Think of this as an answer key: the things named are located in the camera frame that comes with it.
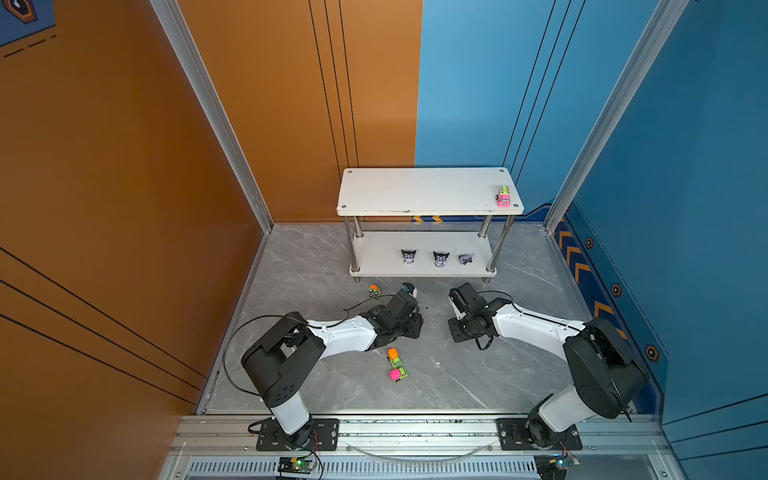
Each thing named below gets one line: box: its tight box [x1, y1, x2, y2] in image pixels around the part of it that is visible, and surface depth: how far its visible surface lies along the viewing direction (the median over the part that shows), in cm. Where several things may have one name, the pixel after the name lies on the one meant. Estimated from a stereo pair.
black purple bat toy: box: [433, 251, 450, 268], surface depth 98 cm
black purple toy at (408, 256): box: [401, 249, 417, 265], surface depth 99 cm
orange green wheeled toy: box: [367, 283, 382, 300], surface depth 100 cm
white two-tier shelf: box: [336, 167, 525, 284], surface depth 89 cm
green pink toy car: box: [495, 185, 511, 207], surface depth 78 cm
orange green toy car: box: [387, 347, 403, 369], surface depth 86 cm
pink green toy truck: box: [389, 367, 408, 382], surface depth 82 cm
